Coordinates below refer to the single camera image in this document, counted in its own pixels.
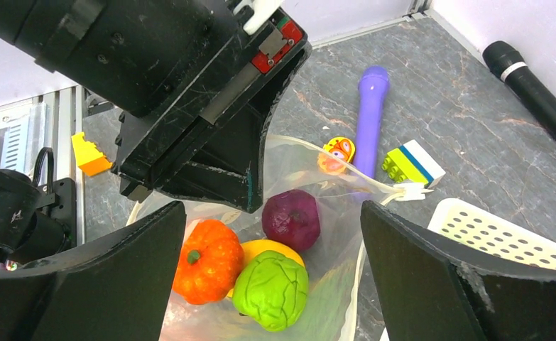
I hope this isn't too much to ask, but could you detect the green toy cabbage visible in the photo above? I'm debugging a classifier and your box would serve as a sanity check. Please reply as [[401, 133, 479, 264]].
[[232, 251, 309, 332]]

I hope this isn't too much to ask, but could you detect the orange yellow building block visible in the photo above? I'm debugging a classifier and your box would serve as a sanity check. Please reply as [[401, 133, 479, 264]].
[[71, 132, 113, 177]]

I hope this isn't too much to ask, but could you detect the purple toy onion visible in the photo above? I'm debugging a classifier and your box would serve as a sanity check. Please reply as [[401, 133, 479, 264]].
[[261, 189, 321, 253]]

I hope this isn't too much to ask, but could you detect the black microphone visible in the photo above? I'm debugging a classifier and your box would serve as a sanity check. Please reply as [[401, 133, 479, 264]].
[[482, 40, 556, 141]]

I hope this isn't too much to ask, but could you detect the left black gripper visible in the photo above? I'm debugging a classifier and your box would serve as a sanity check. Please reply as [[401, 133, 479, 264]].
[[0, 1, 312, 213]]

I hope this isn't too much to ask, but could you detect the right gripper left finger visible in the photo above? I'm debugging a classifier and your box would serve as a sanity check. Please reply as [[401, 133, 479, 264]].
[[0, 201, 186, 340]]

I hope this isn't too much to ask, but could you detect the yellow toy mango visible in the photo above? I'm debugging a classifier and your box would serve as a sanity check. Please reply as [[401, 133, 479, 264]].
[[228, 239, 309, 312]]

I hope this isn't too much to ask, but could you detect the green white building block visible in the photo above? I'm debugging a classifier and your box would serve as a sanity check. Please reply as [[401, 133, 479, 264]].
[[381, 140, 446, 189]]

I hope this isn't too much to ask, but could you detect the orange toy pumpkin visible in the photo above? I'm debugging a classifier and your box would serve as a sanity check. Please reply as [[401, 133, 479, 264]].
[[172, 220, 244, 305]]

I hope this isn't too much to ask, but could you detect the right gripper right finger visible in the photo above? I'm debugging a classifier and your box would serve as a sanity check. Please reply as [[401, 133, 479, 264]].
[[360, 200, 556, 341]]

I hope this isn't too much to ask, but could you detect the yellow butterfly toy block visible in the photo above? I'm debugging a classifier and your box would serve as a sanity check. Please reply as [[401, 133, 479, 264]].
[[317, 136, 356, 175]]

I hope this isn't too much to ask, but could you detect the white perforated plastic basket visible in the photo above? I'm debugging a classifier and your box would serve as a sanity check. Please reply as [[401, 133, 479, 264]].
[[378, 197, 556, 341]]

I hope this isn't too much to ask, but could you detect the white cable duct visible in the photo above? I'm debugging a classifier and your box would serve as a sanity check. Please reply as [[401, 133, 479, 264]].
[[0, 101, 48, 176]]

